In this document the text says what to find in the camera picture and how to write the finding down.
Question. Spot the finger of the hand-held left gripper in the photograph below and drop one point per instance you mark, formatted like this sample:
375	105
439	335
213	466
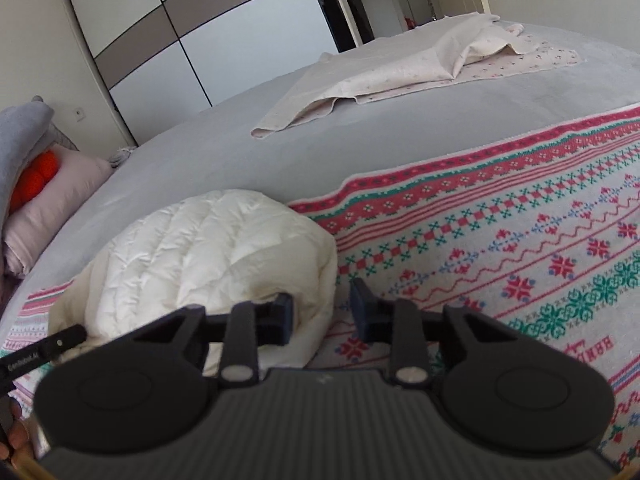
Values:
65	340

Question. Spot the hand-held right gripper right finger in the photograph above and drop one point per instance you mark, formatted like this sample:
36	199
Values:
362	310

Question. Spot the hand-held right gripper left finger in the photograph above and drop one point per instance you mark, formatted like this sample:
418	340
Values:
281	320

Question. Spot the white puffer jacket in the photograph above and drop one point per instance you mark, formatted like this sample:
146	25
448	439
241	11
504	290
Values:
200	250

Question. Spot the person's left hand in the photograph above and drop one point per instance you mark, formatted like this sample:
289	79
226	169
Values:
17	435

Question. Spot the pink pillow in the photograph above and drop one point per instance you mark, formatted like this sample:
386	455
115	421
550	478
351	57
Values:
60	205

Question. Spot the red green patterned blanket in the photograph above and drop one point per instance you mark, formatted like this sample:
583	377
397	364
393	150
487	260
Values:
500	240

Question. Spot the orange plush item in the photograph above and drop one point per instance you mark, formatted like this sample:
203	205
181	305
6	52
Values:
42	170

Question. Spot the grey bed sheet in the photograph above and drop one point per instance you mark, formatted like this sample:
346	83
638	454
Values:
210	160

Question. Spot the grey pillow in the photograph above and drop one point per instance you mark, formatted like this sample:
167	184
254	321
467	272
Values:
20	140

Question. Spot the cream floral cloth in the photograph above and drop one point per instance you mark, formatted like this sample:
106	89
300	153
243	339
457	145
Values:
390	67

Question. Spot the small red item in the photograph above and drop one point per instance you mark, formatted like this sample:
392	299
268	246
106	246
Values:
410	23

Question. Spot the white grey sliding wardrobe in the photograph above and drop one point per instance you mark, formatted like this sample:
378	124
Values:
200	35

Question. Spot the cluttered background shelf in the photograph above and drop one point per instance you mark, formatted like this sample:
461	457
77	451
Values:
415	2

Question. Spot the white wall socket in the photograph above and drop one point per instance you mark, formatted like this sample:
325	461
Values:
79	114

